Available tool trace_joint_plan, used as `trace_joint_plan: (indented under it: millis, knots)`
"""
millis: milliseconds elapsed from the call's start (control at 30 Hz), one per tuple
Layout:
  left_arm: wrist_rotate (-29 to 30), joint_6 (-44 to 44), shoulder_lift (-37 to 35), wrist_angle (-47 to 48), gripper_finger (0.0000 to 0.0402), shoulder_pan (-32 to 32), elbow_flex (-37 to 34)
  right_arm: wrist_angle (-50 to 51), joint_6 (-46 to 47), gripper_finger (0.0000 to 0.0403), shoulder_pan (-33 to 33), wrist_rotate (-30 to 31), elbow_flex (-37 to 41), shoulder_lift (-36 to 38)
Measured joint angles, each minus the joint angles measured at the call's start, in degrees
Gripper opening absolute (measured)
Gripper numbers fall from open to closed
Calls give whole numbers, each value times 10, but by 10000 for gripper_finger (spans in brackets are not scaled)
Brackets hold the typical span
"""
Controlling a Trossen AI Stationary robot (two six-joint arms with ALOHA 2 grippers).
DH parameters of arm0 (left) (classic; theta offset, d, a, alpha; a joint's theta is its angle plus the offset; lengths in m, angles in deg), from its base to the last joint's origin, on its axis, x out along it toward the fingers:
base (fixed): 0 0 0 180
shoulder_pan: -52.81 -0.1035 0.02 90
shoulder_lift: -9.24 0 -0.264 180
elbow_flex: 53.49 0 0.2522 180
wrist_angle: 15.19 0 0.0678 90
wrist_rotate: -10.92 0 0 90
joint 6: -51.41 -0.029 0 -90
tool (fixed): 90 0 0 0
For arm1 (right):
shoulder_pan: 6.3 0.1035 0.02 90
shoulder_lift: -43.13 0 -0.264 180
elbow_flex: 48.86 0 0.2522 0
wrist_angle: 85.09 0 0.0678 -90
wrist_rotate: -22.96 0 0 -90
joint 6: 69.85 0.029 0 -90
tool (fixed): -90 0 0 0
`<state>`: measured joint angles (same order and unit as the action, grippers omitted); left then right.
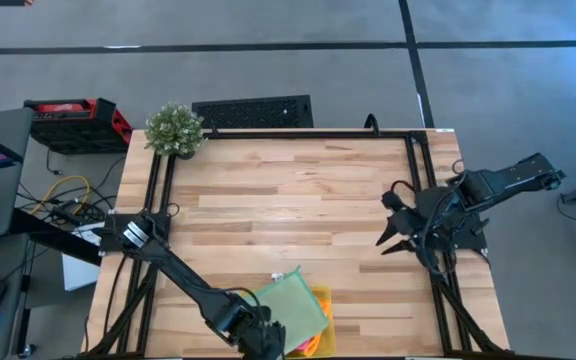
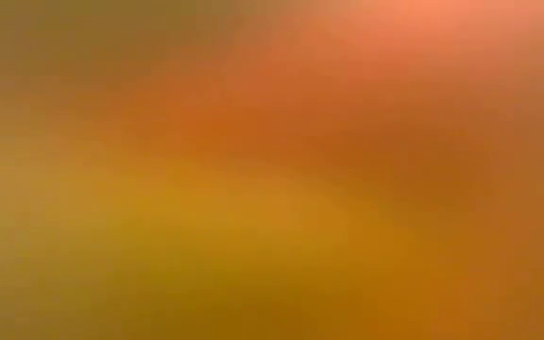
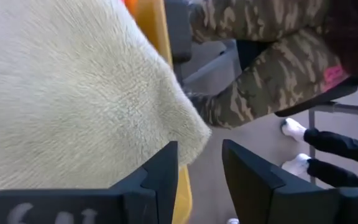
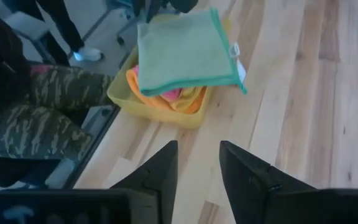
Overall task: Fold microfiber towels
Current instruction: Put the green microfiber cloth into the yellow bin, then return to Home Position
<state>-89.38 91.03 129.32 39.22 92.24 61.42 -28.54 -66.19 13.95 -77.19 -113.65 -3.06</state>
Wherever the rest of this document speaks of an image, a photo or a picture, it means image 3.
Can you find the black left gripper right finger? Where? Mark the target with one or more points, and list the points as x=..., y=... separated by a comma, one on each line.
x=259, y=193

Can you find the translucent yellow plastic bin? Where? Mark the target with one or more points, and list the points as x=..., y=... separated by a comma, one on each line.
x=154, y=28

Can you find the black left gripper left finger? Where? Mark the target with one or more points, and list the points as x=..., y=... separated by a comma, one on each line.
x=154, y=186

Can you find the green microfiber towel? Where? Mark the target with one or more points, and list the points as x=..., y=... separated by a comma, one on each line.
x=73, y=93

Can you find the person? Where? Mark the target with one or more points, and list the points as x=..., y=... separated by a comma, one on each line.
x=337, y=144
x=284, y=71

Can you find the dark grey post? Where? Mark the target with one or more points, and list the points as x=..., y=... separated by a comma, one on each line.
x=179, y=31

